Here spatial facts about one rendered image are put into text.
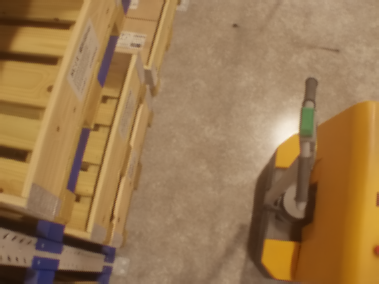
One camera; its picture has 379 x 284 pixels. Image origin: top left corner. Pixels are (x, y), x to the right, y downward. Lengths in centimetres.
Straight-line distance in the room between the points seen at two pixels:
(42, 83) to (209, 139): 147
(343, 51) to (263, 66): 64
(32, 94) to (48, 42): 20
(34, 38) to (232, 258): 166
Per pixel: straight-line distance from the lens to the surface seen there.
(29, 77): 132
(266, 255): 209
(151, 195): 244
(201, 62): 277
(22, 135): 124
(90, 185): 172
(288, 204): 202
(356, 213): 166
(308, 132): 106
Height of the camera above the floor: 238
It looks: 71 degrees down
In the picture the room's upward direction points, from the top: 4 degrees counter-clockwise
